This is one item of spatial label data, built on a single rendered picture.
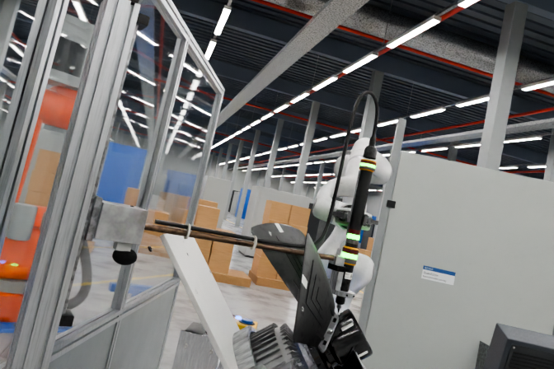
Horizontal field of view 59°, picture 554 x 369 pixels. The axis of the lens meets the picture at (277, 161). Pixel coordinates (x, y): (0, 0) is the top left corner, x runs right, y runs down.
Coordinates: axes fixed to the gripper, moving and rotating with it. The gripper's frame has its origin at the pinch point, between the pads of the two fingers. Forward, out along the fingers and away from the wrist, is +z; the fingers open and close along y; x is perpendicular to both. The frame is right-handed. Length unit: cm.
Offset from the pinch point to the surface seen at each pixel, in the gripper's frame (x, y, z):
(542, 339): -25, -70, -33
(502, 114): 210, -261, -628
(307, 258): -10.1, 11.7, 33.6
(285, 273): -17.5, 15.5, 6.7
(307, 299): -17.7, 10.3, 35.5
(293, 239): -9.4, 15.5, -3.2
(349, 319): -23.8, -1.7, 13.6
